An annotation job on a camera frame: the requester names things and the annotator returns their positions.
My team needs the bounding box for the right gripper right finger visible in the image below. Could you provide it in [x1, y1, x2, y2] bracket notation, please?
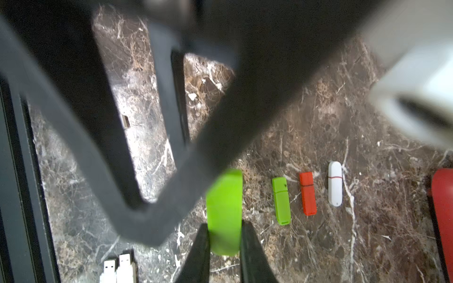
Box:
[239, 220, 278, 283]

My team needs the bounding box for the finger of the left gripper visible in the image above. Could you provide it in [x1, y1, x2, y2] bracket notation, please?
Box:
[1, 1, 382, 247]

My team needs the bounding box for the white usb drive red end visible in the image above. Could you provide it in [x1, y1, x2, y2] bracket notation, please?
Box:
[328, 161, 343, 207]

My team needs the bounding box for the red toaster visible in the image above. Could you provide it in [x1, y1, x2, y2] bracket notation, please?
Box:
[428, 168, 453, 283]

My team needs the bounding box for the white usb cap lower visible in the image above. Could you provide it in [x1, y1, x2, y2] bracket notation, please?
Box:
[121, 114, 130, 129]

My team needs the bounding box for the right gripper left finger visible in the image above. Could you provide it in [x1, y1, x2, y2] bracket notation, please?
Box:
[176, 224, 211, 283]

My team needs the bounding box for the green usb drive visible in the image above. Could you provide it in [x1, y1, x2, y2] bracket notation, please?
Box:
[206, 169, 243, 257]
[272, 177, 291, 226]

